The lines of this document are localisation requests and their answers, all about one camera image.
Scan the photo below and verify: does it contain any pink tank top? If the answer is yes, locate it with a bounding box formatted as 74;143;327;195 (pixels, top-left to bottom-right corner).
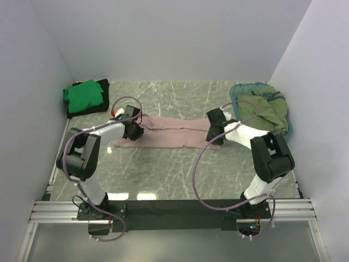
114;114;210;149

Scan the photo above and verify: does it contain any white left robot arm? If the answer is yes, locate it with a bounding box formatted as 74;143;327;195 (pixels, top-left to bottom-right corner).
56;105;144;219

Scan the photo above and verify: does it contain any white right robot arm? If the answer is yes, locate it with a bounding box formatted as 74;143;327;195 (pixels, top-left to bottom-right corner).
206;108;295;218

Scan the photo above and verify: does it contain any black folded tank top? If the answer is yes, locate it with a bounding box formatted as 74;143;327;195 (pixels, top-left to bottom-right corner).
64;79;110;119

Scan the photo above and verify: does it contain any olive green tank top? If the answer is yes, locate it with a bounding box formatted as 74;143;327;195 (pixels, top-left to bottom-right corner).
237;86;288;133

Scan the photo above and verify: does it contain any green folded tank top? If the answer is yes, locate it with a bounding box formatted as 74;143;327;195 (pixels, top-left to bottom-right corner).
63;80;104;114

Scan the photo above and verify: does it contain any teal plastic basket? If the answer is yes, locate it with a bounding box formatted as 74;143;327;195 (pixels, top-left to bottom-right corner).
230;82;292;140

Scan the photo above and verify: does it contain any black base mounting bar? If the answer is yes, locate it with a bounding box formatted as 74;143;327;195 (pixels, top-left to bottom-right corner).
76;198;270;233

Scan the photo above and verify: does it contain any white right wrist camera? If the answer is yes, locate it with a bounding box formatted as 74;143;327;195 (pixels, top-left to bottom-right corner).
220;107;236;121

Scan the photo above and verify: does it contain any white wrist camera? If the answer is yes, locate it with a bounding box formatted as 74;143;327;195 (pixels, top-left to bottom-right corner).
220;107;236;121
115;108;125;117

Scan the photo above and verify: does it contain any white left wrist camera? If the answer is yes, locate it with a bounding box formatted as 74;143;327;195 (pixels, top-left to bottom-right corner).
115;108;125;117

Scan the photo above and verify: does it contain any aluminium rail frame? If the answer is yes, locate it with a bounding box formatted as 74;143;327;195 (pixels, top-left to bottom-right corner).
16;120;332;262

